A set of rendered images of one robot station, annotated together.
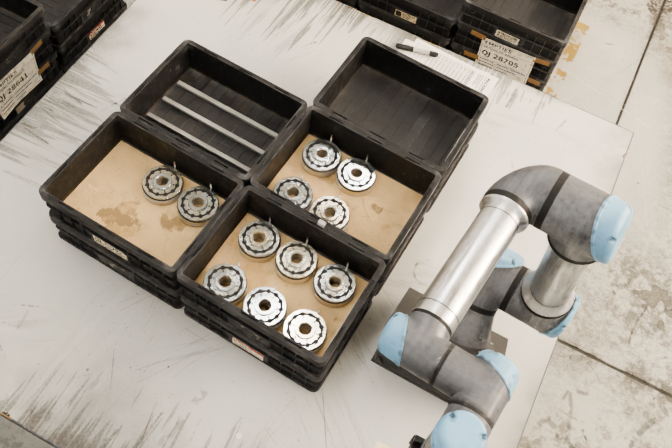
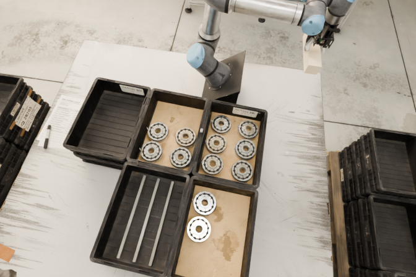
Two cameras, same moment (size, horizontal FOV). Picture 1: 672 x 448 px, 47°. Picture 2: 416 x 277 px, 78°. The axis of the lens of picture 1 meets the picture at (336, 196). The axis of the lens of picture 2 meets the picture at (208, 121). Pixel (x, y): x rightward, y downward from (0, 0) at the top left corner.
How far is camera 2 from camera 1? 1.24 m
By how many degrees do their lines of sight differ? 45
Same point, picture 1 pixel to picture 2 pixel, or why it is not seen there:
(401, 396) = (243, 99)
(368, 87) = (93, 144)
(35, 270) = not seen: outside the picture
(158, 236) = (228, 217)
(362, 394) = not seen: hidden behind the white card
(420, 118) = (109, 114)
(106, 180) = (206, 267)
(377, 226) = (181, 117)
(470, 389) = not seen: outside the picture
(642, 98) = (28, 72)
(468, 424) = not seen: outside the picture
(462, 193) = not seen: hidden behind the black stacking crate
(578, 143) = (96, 58)
